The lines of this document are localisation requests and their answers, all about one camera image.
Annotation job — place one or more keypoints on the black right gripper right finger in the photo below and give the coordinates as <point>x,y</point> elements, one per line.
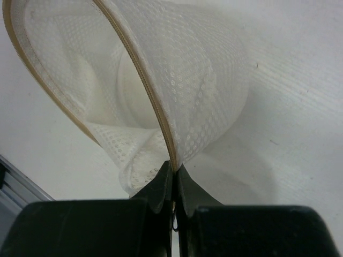
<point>208,228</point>

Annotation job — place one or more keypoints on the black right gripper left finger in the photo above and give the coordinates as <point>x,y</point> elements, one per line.
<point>139,226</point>

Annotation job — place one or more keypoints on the white mesh laundry bag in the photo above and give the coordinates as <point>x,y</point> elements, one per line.
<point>148,81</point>

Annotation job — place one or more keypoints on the aluminium mounting rail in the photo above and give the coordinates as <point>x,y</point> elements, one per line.
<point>17,191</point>

